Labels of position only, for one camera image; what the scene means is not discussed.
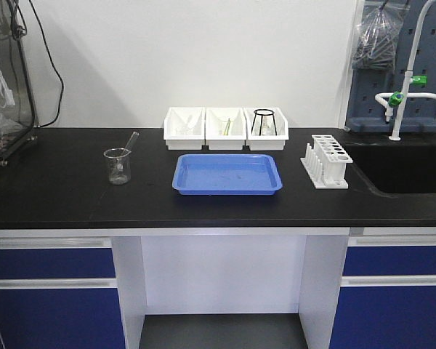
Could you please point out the glassware in left bin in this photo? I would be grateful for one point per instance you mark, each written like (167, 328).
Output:
(187, 127)

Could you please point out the blue left upper drawer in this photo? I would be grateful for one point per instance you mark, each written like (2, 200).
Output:
(56, 258)

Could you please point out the white gooseneck lab faucet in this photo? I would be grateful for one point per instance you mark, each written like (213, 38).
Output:
(407, 81)

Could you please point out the glass flask under tripod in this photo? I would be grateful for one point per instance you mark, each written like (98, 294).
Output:
(266, 128)

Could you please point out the white storage bin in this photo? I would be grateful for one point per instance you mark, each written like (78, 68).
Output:
(215, 121)
(174, 118)
(271, 143)

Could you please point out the blue left lower cabinet door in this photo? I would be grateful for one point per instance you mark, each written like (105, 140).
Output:
(60, 313)

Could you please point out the black wire tripod stand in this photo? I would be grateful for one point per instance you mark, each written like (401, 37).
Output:
(259, 115)

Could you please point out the clear glass test tube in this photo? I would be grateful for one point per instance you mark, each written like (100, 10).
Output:
(130, 142)

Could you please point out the beaker with green yellow sticks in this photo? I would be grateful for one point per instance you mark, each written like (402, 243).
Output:
(226, 130)

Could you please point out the left white storage bin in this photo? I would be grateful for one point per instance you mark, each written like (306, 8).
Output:
(174, 118)

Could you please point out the blue cabinet door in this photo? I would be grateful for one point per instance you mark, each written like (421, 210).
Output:
(60, 313)
(385, 312)

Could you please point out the black lab sink basin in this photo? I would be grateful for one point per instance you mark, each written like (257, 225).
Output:
(397, 169)

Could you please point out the grey pegboard drying rack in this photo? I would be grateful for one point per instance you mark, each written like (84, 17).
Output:
(365, 115)

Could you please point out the glass enclosure with black frame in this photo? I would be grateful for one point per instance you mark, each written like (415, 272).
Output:
(17, 108)

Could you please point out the middle white storage bin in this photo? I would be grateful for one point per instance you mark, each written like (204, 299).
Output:
(215, 121)

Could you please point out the blue drawer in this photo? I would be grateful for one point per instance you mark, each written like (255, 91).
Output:
(390, 256)
(56, 258)

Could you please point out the clear plastic bag of pegs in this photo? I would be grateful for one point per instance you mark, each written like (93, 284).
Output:
(378, 35)

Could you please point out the blue right upper drawer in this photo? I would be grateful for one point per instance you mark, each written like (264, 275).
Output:
(390, 256)

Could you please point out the blue plastic tray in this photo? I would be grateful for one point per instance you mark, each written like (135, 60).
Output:
(226, 174)

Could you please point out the white test tube rack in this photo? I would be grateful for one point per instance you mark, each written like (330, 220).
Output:
(325, 162)

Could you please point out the clear glass beaker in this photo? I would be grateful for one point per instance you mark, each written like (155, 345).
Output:
(116, 177)

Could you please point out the blue right lower cabinet door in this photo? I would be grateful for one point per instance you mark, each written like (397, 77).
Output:
(385, 312)

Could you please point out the right white storage bin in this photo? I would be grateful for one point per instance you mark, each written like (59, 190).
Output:
(271, 143)

